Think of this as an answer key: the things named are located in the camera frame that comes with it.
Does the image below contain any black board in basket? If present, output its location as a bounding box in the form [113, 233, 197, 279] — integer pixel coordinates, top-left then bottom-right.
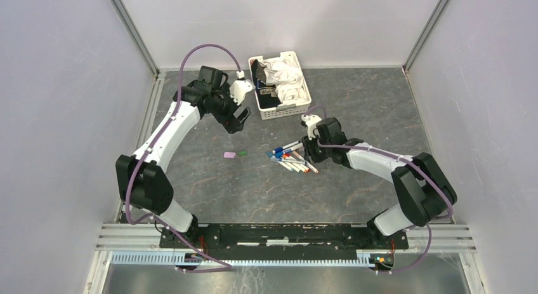
[251, 60, 282, 109]

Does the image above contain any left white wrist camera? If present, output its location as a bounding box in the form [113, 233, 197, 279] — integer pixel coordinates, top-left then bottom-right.
[230, 70, 254, 105]

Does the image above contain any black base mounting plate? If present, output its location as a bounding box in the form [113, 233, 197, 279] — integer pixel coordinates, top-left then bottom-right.
[185, 223, 409, 261]

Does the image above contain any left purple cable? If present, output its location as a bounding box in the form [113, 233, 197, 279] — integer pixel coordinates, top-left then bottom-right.
[124, 43, 243, 274]

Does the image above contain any white plastic basket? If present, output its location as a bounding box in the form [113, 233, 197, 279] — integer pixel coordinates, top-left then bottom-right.
[249, 51, 312, 120]

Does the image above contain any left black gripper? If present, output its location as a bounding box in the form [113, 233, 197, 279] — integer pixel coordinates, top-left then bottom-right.
[207, 83, 252, 134]

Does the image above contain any white marker bundle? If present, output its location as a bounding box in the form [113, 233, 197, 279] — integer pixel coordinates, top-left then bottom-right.
[266, 152, 318, 173]

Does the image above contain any crumpled white cloth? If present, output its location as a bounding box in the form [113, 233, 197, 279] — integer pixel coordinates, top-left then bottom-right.
[259, 55, 309, 105]

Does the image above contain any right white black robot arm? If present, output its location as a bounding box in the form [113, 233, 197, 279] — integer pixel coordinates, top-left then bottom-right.
[301, 115, 457, 248]

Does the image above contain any grey slotted cable duct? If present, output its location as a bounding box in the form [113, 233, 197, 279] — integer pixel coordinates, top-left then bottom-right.
[110, 251, 375, 268]

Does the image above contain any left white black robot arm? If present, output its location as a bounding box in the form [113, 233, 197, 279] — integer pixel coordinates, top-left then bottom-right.
[115, 66, 254, 248]

